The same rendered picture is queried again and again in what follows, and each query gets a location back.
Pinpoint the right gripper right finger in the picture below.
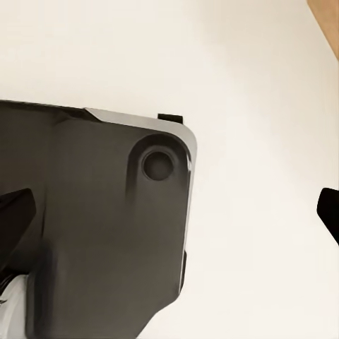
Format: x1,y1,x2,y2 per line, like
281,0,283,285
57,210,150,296
316,187,339,245

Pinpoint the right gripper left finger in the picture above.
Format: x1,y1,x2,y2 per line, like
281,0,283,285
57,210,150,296
0,188,37,272

